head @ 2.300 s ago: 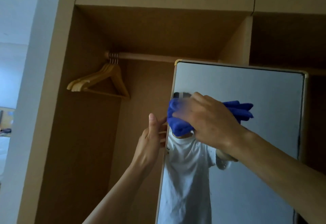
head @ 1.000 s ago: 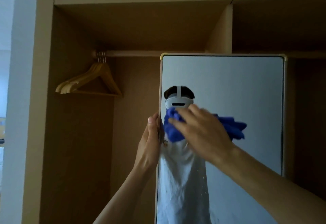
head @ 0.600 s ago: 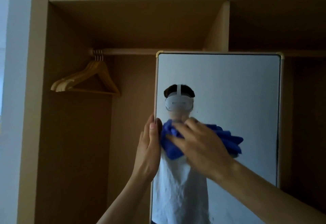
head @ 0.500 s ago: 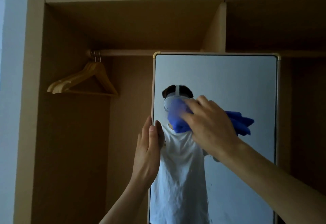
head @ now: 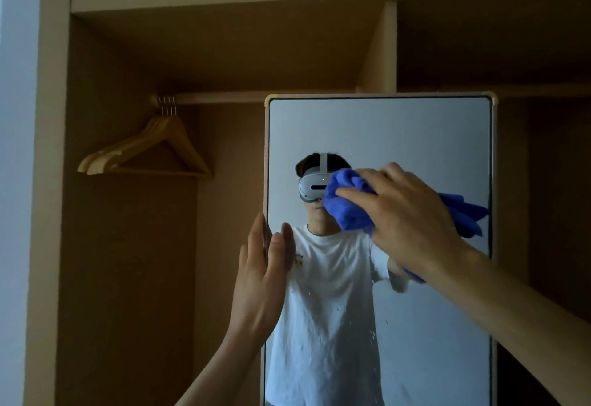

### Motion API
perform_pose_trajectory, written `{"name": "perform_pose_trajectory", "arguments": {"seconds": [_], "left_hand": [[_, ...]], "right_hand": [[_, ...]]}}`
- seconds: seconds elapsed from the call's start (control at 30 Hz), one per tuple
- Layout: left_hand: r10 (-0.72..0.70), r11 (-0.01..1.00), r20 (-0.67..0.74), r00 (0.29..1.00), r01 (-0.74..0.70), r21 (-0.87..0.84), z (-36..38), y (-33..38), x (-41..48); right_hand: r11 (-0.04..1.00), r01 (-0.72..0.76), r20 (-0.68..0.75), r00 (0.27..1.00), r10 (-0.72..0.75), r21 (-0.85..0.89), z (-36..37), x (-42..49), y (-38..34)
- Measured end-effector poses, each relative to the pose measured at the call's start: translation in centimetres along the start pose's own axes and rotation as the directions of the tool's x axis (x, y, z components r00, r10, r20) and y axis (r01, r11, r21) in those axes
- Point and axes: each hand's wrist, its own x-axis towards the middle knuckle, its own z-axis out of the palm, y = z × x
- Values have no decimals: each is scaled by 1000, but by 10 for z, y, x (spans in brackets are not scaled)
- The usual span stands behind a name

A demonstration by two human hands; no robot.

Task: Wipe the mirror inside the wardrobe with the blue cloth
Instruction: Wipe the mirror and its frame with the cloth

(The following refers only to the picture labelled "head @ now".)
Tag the person's right hand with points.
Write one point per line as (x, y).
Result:
(411, 221)

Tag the person's left hand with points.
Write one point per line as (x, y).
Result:
(256, 290)

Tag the blue microfibre cloth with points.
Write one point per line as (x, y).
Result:
(346, 207)

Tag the tall framed mirror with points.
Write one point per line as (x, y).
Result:
(415, 142)

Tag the person's right forearm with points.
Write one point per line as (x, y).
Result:
(521, 318)

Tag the wooden wardrobe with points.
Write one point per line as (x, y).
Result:
(129, 281)

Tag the wooden clothes hanger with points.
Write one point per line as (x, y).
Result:
(113, 154)
(92, 158)
(184, 147)

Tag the wooden clothes rail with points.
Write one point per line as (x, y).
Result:
(221, 97)

